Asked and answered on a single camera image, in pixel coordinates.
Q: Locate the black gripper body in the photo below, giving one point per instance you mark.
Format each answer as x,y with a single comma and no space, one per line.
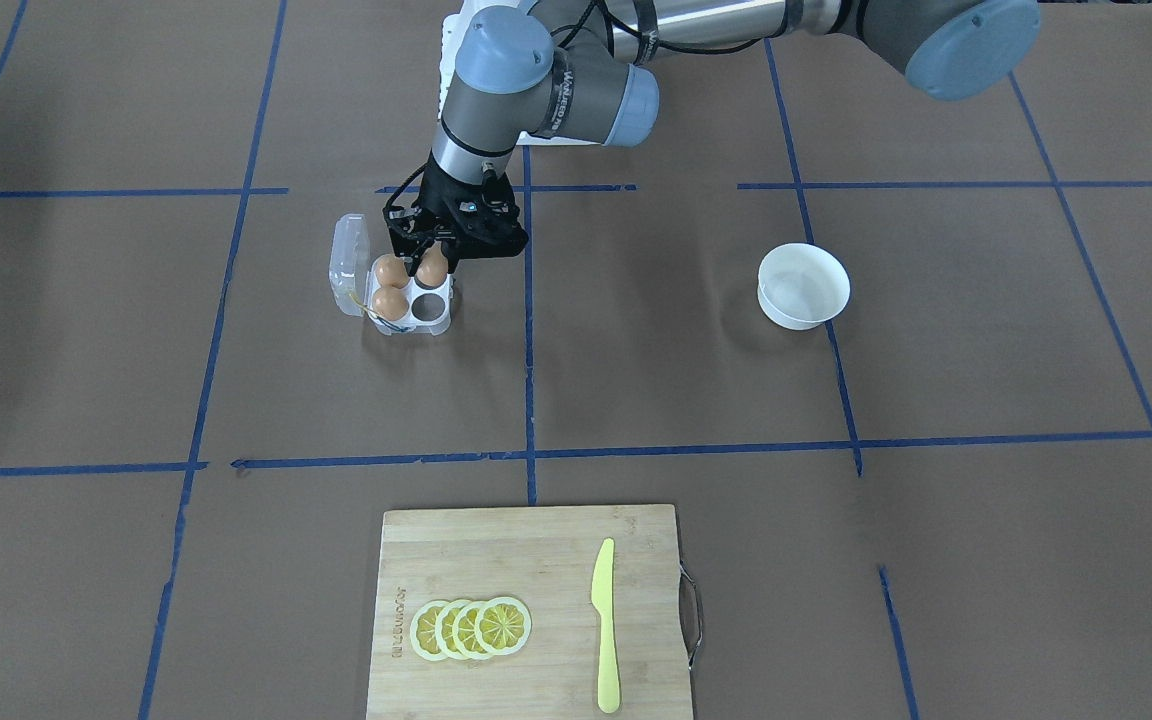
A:
433,194

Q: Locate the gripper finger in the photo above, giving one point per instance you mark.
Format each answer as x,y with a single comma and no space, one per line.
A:
416,249
452,255

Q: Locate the brown egg from bowl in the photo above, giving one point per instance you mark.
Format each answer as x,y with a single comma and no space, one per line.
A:
434,269

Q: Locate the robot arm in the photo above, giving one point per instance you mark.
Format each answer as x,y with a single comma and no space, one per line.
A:
580,70

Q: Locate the brown egg in box rear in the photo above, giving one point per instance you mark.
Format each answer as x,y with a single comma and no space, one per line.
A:
390,271

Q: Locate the brown egg in box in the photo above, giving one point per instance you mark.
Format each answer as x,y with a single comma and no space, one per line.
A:
390,303
390,271

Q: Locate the brown egg in box front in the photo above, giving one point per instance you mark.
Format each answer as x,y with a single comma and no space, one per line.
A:
390,303

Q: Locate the clear plastic egg box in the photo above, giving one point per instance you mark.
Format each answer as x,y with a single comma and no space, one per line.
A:
350,276

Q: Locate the wooden cutting board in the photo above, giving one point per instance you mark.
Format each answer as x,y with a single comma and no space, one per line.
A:
569,612

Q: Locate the white bowl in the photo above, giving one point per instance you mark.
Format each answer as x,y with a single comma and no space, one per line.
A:
800,286

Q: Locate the lemon slice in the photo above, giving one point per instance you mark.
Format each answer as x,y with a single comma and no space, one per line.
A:
505,625
465,634
445,630
425,632

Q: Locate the yellow plastic knife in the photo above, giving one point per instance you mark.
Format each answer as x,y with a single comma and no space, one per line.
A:
608,687

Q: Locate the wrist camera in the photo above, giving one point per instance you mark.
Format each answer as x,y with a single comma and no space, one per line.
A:
488,224

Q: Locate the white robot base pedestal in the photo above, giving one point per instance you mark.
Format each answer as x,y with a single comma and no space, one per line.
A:
454,29

